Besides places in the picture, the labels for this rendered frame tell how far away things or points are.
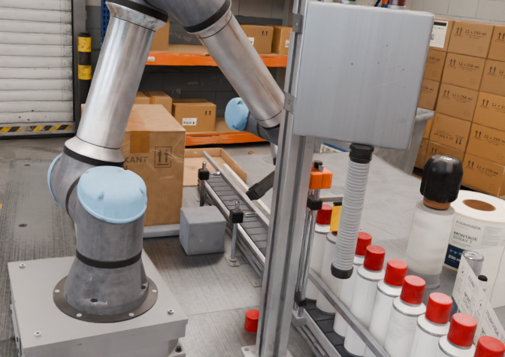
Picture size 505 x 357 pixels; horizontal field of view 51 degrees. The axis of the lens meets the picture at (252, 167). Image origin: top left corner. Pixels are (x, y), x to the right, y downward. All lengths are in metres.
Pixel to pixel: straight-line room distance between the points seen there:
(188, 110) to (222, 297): 3.75
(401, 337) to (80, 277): 0.55
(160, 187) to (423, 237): 0.68
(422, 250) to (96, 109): 0.75
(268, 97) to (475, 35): 3.60
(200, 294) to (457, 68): 3.69
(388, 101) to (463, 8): 5.89
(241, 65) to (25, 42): 4.20
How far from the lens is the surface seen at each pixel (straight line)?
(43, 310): 1.02
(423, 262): 1.26
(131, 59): 1.01
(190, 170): 1.96
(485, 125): 4.48
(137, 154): 1.39
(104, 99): 1.02
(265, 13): 5.95
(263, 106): 1.04
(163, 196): 1.44
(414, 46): 0.76
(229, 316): 1.15
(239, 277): 1.29
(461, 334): 0.80
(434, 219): 1.21
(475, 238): 1.37
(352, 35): 0.76
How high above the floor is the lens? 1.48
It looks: 19 degrees down
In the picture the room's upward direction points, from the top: 5 degrees clockwise
